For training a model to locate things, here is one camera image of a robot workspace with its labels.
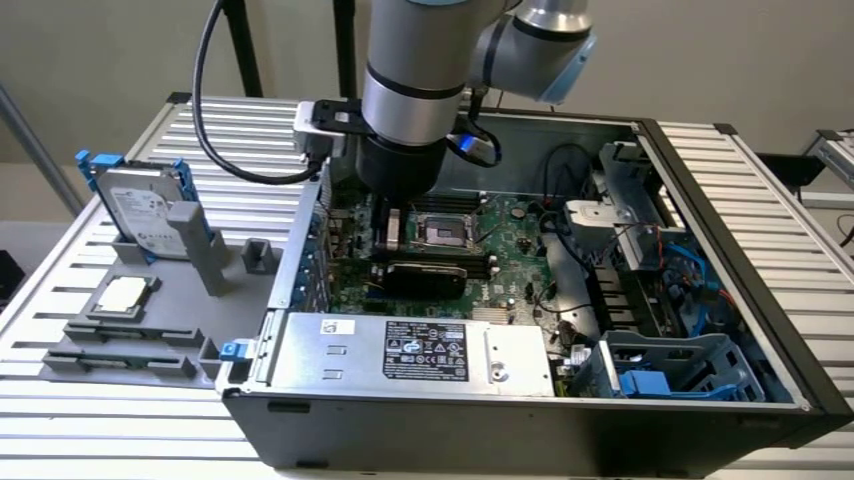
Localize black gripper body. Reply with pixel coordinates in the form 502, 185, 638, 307
353, 133, 448, 200

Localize black RAM stick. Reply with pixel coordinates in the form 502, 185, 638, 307
369, 259, 470, 302

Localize metal CPU socket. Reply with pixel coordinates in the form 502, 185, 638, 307
410, 208, 484, 253

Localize black RAM slots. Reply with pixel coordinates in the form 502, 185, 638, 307
408, 198, 485, 212

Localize blue USB plug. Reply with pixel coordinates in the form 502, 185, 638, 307
448, 131, 496, 162

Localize green motherboard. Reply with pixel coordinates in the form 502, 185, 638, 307
325, 191, 593, 329

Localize silver chipset heat sink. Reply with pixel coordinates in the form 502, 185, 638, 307
474, 306, 514, 327

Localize black stand leg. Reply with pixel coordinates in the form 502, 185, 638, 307
331, 0, 357, 99
222, 0, 266, 99

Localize silver power supply unit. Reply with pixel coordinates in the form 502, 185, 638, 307
265, 311, 561, 399

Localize blue case latch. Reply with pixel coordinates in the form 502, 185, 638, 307
222, 338, 254, 365

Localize metal drive cage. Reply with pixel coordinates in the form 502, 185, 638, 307
564, 141, 690, 272

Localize grey parts rack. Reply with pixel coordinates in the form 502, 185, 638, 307
42, 202, 287, 385

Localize silver CPU chip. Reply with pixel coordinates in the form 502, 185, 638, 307
91, 276, 154, 320

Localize black open PC case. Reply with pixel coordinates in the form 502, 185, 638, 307
218, 106, 854, 472

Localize grey metal pole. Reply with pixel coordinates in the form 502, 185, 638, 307
0, 81, 83, 219

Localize black box at floor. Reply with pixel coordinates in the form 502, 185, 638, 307
0, 249, 27, 302

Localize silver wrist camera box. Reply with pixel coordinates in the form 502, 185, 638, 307
291, 101, 349, 160

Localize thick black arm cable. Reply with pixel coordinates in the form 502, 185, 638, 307
191, 0, 322, 185

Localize hard disk in blue bracket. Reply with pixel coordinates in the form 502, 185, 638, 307
77, 149, 205, 263

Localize blue data wire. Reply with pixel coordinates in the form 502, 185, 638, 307
657, 238, 741, 326

